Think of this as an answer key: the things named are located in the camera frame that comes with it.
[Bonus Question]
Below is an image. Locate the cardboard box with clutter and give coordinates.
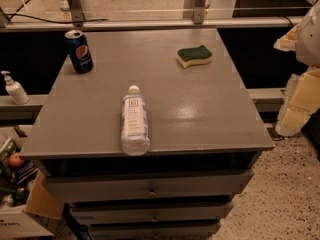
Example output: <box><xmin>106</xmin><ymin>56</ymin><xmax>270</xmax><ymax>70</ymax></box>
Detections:
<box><xmin>0</xmin><ymin>125</ymin><xmax>64</xmax><ymax>240</ymax></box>

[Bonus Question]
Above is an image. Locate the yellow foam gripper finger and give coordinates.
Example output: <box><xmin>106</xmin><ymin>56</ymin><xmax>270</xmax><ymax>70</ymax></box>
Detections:
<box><xmin>275</xmin><ymin>67</ymin><xmax>320</xmax><ymax>137</ymax></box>

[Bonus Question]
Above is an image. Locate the metal railing frame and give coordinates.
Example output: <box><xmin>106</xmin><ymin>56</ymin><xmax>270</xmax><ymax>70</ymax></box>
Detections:
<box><xmin>1</xmin><ymin>0</ymin><xmax>317</xmax><ymax>29</ymax></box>

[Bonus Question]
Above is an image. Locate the clear plastic water bottle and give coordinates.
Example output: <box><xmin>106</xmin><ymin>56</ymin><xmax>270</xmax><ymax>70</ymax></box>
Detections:
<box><xmin>121</xmin><ymin>85</ymin><xmax>150</xmax><ymax>156</ymax></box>

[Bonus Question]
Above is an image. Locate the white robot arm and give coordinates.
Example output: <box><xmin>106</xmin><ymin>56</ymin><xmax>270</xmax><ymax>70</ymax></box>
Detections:
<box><xmin>274</xmin><ymin>1</ymin><xmax>320</xmax><ymax>136</ymax></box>

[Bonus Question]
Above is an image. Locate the green and yellow sponge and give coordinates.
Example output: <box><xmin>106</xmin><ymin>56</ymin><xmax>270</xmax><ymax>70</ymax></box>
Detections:
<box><xmin>176</xmin><ymin>45</ymin><xmax>213</xmax><ymax>69</ymax></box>

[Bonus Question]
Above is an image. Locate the black cable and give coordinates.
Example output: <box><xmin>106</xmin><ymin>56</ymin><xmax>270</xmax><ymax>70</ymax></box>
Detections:
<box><xmin>4</xmin><ymin>0</ymin><xmax>109</xmax><ymax>24</ymax></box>

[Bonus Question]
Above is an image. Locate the orange ball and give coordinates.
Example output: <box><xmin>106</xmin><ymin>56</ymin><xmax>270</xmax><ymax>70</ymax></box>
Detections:
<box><xmin>8</xmin><ymin>152</ymin><xmax>25</xmax><ymax>169</ymax></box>

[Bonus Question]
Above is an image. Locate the blue Pepsi can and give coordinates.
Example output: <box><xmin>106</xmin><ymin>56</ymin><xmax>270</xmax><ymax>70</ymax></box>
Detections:
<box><xmin>65</xmin><ymin>30</ymin><xmax>93</xmax><ymax>73</ymax></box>

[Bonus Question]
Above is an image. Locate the white pump dispenser bottle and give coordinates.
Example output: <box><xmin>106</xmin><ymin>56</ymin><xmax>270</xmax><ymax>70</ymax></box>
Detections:
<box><xmin>1</xmin><ymin>71</ymin><xmax>29</xmax><ymax>105</ymax></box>

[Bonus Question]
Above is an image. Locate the grey drawer cabinet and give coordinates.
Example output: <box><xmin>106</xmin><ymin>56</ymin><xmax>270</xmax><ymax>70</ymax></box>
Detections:
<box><xmin>22</xmin><ymin>29</ymin><xmax>273</xmax><ymax>240</ymax></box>

